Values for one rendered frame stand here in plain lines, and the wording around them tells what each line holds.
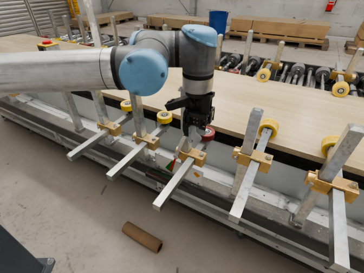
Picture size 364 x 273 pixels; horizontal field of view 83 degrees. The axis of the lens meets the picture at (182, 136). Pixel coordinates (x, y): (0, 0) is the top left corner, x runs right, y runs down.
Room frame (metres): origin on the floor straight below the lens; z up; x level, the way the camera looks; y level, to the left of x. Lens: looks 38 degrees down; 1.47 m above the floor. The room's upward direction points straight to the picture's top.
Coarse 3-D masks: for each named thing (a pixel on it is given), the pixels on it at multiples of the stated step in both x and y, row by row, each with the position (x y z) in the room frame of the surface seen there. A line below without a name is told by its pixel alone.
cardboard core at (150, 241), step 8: (128, 224) 0.76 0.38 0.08; (128, 232) 0.71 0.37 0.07; (136, 232) 0.70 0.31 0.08; (144, 232) 0.70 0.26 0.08; (136, 240) 0.66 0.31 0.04; (144, 240) 0.65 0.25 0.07; (152, 240) 0.64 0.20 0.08; (160, 240) 0.65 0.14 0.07; (152, 248) 0.60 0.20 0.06; (160, 248) 0.63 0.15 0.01
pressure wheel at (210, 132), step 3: (204, 126) 0.80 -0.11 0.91; (207, 126) 0.80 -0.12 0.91; (207, 129) 0.78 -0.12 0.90; (210, 129) 0.78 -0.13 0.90; (213, 129) 0.77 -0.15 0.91; (207, 132) 0.76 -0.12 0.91; (210, 132) 0.76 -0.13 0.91; (213, 132) 0.75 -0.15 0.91; (201, 135) 0.73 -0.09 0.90; (204, 135) 0.73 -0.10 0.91; (207, 135) 0.73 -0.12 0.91; (210, 135) 0.73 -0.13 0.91; (213, 135) 0.74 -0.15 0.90; (201, 138) 0.73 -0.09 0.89; (204, 138) 0.73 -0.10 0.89; (207, 138) 0.72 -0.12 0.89; (210, 138) 0.73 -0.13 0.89; (213, 138) 0.74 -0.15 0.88; (207, 141) 0.72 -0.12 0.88
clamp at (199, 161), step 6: (180, 150) 0.67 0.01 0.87; (192, 150) 0.67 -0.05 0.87; (198, 150) 0.67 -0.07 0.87; (180, 156) 0.66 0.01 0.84; (186, 156) 0.65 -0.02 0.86; (192, 156) 0.63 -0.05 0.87; (198, 156) 0.63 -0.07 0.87; (204, 156) 0.63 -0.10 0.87; (198, 162) 0.62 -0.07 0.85; (204, 162) 0.63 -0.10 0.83
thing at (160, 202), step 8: (200, 144) 0.72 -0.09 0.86; (208, 144) 0.75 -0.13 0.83; (192, 160) 0.62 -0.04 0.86; (184, 168) 0.57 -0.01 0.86; (176, 176) 0.53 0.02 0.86; (184, 176) 0.55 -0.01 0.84; (168, 184) 0.49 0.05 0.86; (176, 184) 0.49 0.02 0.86; (168, 192) 0.45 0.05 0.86; (160, 200) 0.42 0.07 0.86; (160, 208) 0.40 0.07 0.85
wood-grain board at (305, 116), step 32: (128, 96) 1.12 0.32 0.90; (160, 96) 1.12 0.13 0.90; (224, 96) 1.12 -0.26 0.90; (256, 96) 1.12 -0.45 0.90; (288, 96) 1.12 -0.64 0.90; (320, 96) 1.12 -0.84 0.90; (352, 96) 1.12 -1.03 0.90; (224, 128) 0.79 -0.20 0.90; (288, 128) 0.79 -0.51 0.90; (320, 128) 0.79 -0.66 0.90; (320, 160) 0.59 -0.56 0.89; (352, 160) 0.58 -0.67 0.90
